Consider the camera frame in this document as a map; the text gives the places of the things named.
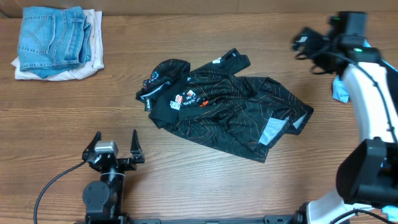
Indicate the black and light-blue garment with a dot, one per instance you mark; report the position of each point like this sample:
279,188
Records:
340,93

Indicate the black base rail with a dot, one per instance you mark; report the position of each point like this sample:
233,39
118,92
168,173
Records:
268,219

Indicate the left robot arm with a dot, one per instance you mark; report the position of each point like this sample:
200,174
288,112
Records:
104,198

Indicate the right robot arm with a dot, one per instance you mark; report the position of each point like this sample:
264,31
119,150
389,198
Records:
367,178

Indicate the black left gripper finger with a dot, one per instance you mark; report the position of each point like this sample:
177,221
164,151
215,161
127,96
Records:
93,142
135,149

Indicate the folded white cloth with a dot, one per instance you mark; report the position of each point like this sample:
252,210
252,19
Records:
94,18

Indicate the folded blue jeans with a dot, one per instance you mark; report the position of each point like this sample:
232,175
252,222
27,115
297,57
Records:
53,41

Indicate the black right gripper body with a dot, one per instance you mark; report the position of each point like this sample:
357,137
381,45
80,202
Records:
314,51

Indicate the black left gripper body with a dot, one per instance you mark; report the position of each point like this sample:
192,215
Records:
126,165

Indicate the black printed cycling jersey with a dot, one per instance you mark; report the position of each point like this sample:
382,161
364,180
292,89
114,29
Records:
215,107

